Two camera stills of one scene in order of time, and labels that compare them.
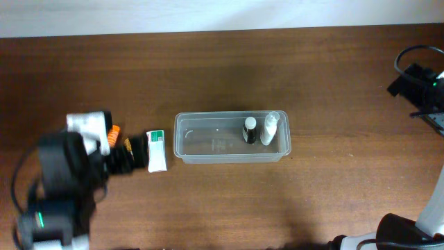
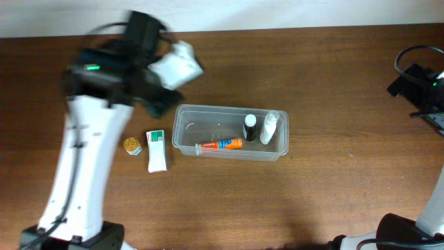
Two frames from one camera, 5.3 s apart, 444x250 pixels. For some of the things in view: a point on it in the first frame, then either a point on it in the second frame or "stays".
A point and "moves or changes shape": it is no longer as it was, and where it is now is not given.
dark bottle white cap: [250, 130] stays
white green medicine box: [157, 158] stays
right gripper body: [397, 87] stays
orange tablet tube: [112, 135] moves or changes shape
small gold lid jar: [128, 145] stays
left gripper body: [118, 160] → [159, 103]
